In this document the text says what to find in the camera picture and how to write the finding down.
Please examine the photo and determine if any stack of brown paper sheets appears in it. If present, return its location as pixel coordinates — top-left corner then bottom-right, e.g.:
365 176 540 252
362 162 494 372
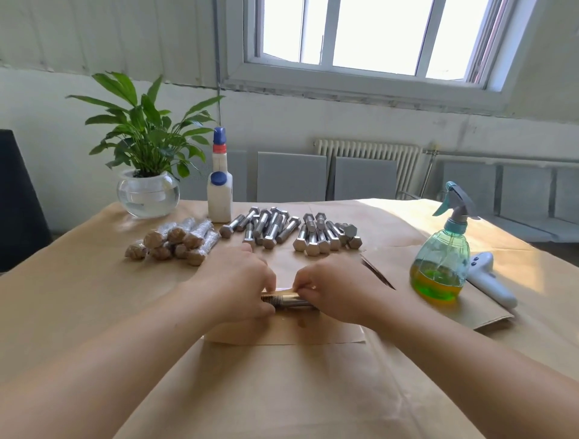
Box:
360 239 517 331

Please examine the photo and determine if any person's right hand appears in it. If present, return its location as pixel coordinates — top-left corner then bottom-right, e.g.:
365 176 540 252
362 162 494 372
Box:
292 251 399 327

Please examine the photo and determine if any round glass vase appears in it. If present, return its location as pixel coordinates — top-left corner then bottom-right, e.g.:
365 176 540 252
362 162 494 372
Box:
116 171 180 220

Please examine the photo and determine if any green leafy plant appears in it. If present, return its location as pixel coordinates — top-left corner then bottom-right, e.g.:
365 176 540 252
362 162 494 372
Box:
66 71 226 180

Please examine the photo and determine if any white handheld controller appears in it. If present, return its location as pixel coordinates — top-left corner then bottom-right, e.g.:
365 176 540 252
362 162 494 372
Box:
466 251 519 309

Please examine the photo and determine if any large brown paper table cover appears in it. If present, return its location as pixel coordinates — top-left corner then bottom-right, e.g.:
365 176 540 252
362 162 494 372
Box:
0 199 579 439

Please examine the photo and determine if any white glue bottle blue cap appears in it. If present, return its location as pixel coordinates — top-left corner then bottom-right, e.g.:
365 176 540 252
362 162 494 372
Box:
207 127 233 224

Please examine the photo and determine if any person's right forearm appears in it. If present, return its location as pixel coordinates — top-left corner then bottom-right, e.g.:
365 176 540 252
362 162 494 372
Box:
375 289 579 439

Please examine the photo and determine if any steel hex bolt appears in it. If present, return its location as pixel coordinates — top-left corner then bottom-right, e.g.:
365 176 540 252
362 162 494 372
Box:
143 221 177 250

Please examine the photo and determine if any grey hex bolt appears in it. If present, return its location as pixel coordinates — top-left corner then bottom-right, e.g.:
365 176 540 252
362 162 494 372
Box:
261 288 318 311

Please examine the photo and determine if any white framed window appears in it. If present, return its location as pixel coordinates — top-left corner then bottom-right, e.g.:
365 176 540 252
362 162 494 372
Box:
221 0 535 114

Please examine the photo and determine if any person's left forearm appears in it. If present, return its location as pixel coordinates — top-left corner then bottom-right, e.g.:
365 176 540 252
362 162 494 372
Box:
0 289 209 439

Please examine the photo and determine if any grey chair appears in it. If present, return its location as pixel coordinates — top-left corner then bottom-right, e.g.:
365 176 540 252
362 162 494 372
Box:
333 156 400 201
498 165 579 244
438 161 501 218
256 151 329 203
181 149 250 202

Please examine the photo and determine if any pile of steel bolts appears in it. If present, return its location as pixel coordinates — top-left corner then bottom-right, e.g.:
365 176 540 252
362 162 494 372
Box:
220 207 364 257

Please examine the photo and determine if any person's left hand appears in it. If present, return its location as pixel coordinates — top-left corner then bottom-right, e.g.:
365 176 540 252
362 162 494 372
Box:
185 242 278 325

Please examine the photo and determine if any black trash bin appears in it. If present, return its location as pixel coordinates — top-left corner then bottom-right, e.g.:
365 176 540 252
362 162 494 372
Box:
0 128 52 273

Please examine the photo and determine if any white radiator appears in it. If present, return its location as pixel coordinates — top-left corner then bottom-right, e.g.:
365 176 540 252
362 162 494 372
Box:
314 138 425 198

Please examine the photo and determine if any white vertical blind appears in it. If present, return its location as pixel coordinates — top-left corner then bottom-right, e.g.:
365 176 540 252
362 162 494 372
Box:
0 0 227 89

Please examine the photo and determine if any green spray bottle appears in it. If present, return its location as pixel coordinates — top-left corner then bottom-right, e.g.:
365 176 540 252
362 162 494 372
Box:
410 181 481 303

